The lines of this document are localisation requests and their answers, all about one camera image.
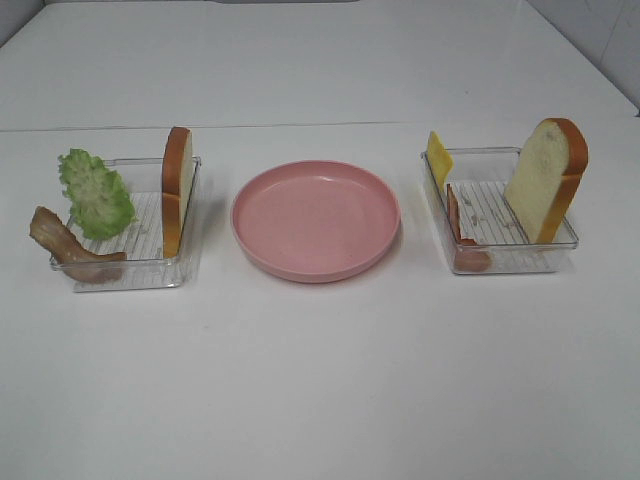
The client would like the yellow cheese slice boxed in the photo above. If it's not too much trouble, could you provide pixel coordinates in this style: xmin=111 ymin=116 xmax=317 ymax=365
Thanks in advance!
xmin=426 ymin=131 xmax=454 ymax=192

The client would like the bread slice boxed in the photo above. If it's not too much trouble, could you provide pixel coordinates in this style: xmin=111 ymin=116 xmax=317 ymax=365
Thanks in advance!
xmin=504 ymin=118 xmax=589 ymax=244
xmin=162 ymin=126 xmax=193 ymax=258

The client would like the green lettuce leaf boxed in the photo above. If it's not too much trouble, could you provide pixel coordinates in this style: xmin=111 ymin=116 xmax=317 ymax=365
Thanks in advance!
xmin=58 ymin=148 xmax=135 ymax=240

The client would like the brown bacon strip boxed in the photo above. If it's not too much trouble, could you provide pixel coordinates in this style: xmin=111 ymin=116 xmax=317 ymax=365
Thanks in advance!
xmin=29 ymin=206 xmax=127 ymax=284

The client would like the pink round plate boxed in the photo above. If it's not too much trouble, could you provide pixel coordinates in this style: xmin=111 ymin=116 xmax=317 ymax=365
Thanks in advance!
xmin=231 ymin=160 xmax=401 ymax=283

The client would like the right clear plastic tray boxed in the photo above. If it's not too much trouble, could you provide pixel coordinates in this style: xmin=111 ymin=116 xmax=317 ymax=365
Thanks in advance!
xmin=421 ymin=147 xmax=579 ymax=275

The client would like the clear plastic tray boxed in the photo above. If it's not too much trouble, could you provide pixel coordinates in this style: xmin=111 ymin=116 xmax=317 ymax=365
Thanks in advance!
xmin=421 ymin=147 xmax=579 ymax=275
xmin=50 ymin=156 xmax=204 ymax=292

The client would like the left clear plastic tray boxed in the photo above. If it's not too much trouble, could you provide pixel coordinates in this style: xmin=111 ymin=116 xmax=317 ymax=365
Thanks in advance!
xmin=50 ymin=156 xmax=204 ymax=292

